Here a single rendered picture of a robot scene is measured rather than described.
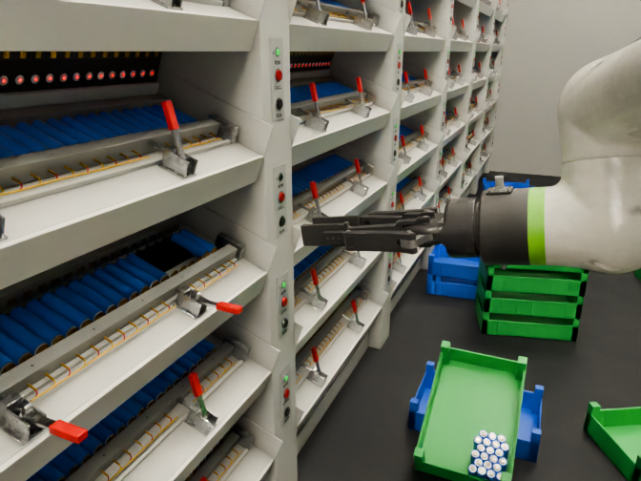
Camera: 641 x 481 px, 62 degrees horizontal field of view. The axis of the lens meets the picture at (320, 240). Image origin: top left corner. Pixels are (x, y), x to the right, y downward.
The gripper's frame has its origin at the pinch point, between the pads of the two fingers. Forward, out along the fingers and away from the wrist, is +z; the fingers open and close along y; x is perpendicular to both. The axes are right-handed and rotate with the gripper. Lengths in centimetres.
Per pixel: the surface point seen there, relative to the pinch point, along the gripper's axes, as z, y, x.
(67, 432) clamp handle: 10.2, 38.6, 6.9
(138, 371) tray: 15.4, 24.8, 9.4
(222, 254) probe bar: 19.5, -0.5, 3.7
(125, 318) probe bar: 18.9, 21.6, 4.3
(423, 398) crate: 6, -57, 65
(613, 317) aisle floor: -44, -131, 73
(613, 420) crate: -39, -65, 70
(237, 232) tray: 19.8, -6.1, 1.8
